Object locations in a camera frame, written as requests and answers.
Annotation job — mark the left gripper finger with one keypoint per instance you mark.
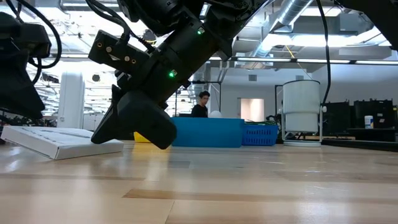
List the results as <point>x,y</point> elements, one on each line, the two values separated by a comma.
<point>18,96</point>

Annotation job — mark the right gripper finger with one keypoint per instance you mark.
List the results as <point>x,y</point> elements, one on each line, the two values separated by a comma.
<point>109,127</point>

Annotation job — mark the white card reader box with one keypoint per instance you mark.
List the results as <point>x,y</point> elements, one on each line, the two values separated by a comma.
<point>62,143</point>

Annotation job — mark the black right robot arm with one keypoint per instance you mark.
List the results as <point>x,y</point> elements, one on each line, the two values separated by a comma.
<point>236,12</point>

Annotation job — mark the yellow plastic bin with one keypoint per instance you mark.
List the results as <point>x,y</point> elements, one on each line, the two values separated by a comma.
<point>140,138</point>

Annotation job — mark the large teal plastic bin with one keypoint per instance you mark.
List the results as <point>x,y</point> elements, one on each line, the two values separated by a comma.
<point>208,132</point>

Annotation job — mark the small blue plastic bin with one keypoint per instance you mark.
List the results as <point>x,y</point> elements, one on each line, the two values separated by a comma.
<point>259,135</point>

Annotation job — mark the white low cabinet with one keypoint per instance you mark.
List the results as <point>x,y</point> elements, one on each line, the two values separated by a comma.
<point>90,123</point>

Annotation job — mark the white square pillar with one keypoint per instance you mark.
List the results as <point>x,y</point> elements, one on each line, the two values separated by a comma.
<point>71,102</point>

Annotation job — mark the person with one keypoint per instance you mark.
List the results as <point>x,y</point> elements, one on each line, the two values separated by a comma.
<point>200,112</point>

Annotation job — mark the white round object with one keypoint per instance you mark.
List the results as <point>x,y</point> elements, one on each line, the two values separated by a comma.
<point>216,114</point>

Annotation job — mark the long overhead light bar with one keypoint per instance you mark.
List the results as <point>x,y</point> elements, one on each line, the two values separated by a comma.
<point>264,59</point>

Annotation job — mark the white wipes canister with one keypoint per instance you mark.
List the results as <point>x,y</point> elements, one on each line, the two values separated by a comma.
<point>368,123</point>

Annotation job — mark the black storage cabinets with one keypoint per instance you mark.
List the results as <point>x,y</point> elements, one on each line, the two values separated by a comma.
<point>382,115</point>

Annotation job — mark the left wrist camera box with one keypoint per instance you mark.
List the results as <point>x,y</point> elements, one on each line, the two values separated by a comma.
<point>34,40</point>

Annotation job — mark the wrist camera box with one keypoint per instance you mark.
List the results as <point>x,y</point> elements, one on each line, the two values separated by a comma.
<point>34,40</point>
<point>118,53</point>

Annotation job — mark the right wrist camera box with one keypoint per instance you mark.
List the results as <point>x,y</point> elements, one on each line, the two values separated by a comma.
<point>118,53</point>

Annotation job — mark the black tubular rack frame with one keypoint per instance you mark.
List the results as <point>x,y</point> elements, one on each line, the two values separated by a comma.
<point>214,82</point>
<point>275,93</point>

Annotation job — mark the silver ventilation duct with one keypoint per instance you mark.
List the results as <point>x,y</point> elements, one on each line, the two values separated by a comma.
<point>295,9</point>

